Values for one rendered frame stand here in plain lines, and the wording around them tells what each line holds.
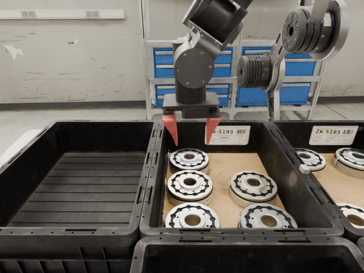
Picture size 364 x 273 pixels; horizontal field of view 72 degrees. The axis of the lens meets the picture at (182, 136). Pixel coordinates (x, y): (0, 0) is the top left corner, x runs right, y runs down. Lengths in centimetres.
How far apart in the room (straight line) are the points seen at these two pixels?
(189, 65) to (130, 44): 287
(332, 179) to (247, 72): 82
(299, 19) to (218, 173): 58
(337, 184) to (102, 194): 56
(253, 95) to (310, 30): 167
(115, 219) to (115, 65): 285
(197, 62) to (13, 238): 36
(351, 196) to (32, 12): 328
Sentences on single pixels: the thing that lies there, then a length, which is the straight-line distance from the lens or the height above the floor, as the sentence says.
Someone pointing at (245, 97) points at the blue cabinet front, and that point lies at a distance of 257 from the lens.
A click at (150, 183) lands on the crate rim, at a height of 93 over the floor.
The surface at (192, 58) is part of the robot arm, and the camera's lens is 36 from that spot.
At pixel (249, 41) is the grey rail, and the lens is 243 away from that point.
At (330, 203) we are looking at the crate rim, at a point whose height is 93.
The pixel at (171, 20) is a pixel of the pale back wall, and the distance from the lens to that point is 317.
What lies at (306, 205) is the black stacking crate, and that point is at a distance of 51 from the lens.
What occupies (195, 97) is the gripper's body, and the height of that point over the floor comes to 107.
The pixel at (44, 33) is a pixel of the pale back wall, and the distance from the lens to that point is 347.
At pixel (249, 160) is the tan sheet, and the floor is 83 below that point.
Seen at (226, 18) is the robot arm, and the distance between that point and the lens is 43.
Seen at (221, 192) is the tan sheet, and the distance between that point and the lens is 60.
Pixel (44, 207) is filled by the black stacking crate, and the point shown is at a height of 83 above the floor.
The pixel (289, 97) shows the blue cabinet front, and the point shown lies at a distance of 274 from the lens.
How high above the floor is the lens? 122
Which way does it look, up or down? 28 degrees down
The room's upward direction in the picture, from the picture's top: straight up
